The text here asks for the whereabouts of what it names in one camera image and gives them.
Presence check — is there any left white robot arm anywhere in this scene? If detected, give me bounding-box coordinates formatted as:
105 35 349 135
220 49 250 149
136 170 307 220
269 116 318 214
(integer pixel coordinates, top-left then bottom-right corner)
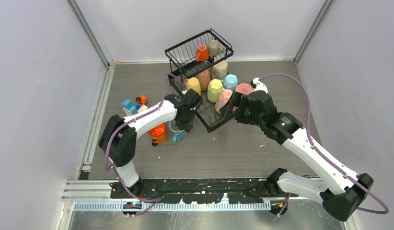
98 89 202 198

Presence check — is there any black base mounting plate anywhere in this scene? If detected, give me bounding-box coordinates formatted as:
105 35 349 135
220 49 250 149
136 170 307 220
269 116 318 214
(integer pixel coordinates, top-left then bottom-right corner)
129 178 287 204

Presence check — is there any pink patterned mug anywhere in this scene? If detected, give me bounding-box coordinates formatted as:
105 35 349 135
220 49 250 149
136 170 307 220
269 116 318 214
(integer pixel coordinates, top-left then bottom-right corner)
235 83 253 95

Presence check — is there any large orange mug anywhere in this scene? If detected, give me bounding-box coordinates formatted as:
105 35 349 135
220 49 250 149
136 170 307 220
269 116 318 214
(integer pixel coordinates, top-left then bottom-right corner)
148 123 168 147

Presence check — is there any small orange cup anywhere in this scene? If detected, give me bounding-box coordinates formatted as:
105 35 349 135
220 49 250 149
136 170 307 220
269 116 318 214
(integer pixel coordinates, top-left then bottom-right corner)
195 45 209 62

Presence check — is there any light blue faceted mug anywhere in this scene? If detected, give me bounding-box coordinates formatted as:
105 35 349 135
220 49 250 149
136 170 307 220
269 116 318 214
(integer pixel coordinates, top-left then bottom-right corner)
222 74 238 91

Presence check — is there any yellow-green faceted mug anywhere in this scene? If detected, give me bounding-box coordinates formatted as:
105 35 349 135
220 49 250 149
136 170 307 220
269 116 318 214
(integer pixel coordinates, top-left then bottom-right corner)
207 79 224 103

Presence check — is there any small blue toy block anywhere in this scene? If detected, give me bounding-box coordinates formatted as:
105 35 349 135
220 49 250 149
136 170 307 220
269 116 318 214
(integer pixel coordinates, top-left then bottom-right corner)
121 99 138 116

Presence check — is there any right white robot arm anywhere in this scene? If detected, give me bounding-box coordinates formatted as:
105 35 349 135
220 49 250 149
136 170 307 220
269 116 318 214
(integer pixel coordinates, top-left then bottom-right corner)
223 91 373 221

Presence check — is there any light pink faceted mug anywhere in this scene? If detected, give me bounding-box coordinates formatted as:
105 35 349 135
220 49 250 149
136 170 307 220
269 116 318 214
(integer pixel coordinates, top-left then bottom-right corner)
214 89 233 113

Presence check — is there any salmon pink mug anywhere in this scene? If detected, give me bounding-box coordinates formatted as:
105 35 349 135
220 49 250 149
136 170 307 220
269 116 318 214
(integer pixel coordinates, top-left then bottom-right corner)
197 69 211 91

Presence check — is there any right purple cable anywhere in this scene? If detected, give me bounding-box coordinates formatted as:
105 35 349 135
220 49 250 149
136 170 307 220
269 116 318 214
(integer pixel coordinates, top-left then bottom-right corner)
259 74 390 219

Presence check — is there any black wire dish rack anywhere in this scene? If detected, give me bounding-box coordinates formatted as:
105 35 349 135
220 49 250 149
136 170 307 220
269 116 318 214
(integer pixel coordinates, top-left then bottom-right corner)
164 28 235 132

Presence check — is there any beige grey cup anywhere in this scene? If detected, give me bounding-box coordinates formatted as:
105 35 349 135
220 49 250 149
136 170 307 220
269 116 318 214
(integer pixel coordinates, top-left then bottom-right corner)
207 40 224 57

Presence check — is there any cream floral mug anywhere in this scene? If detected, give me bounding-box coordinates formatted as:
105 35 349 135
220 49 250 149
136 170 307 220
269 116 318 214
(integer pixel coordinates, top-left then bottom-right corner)
212 60 228 81

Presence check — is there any yellow mug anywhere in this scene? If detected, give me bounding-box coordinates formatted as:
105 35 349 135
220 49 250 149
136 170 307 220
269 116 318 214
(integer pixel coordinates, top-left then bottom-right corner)
185 77 201 95

